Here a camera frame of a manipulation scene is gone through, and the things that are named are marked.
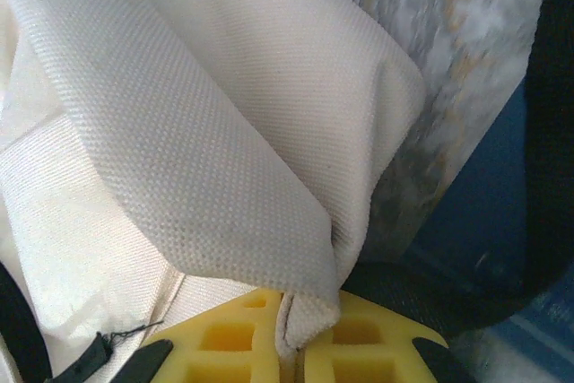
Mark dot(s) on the cream canvas backpack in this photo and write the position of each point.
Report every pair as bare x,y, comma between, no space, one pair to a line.
188,123

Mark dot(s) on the blue hardcover book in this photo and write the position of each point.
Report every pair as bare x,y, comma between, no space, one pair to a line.
475,203

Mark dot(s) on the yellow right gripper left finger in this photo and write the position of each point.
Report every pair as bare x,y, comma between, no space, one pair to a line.
215,351

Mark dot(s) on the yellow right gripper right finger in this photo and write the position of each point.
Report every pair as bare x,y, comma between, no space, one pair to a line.
381,351

